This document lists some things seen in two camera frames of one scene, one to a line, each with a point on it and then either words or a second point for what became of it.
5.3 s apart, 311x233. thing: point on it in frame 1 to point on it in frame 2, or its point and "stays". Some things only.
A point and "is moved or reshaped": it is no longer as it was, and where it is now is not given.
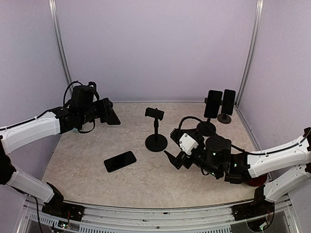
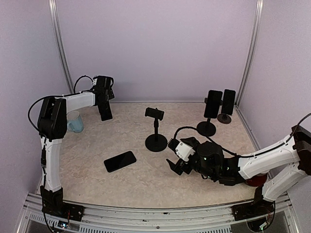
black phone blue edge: x=111 y=119 is moved or reshaped
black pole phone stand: x=206 y=128 stays
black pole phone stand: x=156 y=142 stays
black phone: x=213 y=104 stays
